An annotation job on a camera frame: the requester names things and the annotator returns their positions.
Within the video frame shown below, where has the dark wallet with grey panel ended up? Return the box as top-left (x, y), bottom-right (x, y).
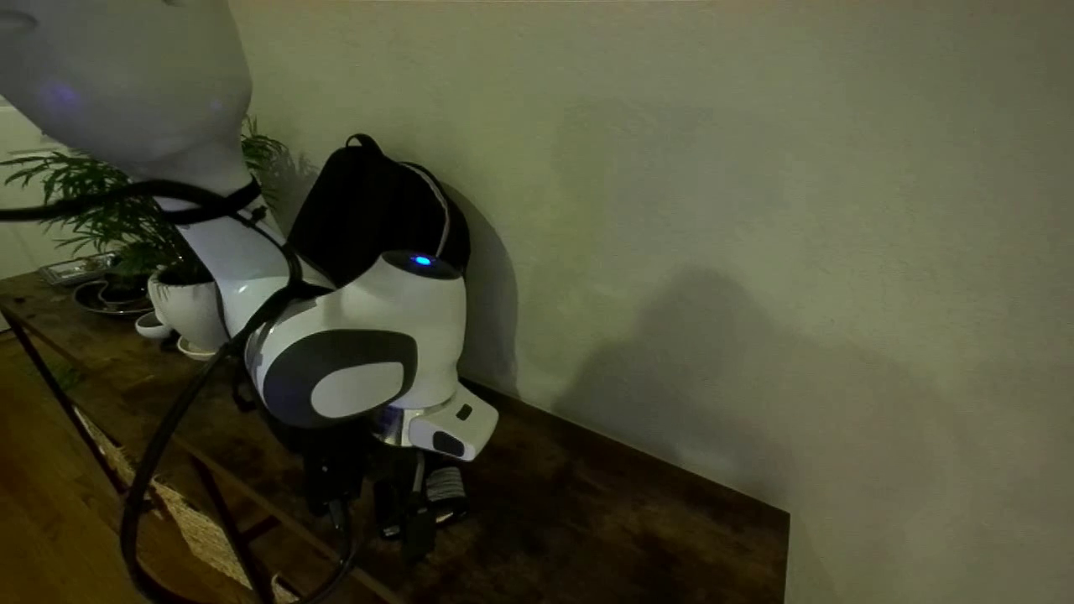
top-left (421, 467), bottom-right (468, 527)

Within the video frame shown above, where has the green palm plant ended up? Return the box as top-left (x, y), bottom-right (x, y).
top-left (0, 113), bottom-right (295, 295)

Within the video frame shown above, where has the small white dish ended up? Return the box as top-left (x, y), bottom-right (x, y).
top-left (129, 314), bottom-right (173, 344)

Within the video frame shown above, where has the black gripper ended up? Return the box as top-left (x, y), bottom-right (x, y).
top-left (292, 412), bottom-right (442, 565)

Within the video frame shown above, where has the white plant pot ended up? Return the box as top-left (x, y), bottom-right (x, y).
top-left (144, 261), bottom-right (230, 362)

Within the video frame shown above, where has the dark plant saucer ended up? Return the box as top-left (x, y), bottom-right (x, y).
top-left (69, 273), bottom-right (147, 324)

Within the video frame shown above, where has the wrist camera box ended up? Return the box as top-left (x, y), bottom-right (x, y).
top-left (395, 383), bottom-right (504, 463)

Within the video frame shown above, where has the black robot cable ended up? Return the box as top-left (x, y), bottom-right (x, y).
top-left (0, 177), bottom-right (364, 604)

